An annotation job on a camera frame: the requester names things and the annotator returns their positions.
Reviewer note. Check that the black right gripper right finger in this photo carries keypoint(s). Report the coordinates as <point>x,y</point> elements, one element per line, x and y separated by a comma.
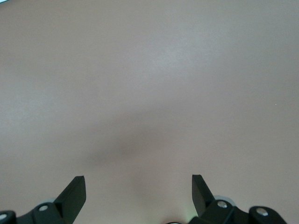
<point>204,205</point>

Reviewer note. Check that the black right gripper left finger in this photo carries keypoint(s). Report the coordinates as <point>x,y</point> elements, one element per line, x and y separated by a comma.
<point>67,205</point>

